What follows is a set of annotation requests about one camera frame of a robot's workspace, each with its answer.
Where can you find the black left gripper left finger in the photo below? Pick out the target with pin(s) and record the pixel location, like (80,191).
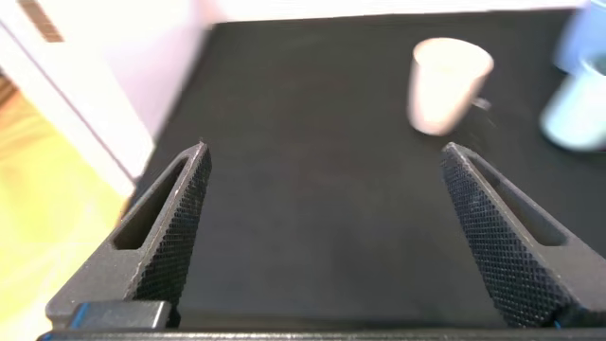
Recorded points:
(118,277)

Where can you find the small clear scrap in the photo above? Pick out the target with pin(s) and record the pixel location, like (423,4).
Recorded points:
(482,103)

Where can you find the teal plastic cup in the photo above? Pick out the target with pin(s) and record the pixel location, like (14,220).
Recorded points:
(575,113)

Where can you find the cream plastic cup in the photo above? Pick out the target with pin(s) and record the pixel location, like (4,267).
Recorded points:
(445,90)

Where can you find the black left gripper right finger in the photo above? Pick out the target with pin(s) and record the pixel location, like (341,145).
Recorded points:
(511,265)

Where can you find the light blue plastic cup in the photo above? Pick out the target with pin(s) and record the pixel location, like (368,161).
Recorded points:
(580,38)

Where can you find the white baseboard strip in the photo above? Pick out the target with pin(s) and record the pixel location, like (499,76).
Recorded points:
(71,104)

